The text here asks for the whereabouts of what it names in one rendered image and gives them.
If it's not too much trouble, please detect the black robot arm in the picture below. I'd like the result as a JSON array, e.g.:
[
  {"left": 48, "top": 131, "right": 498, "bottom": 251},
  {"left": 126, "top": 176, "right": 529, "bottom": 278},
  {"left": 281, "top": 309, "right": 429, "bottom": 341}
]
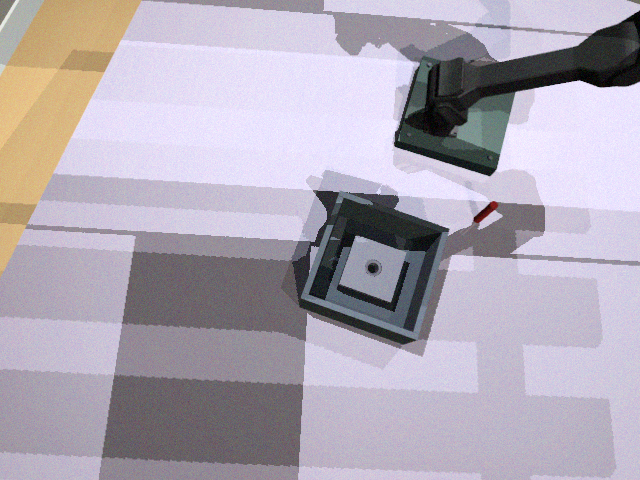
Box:
[{"left": 423, "top": 11, "right": 640, "bottom": 137}]

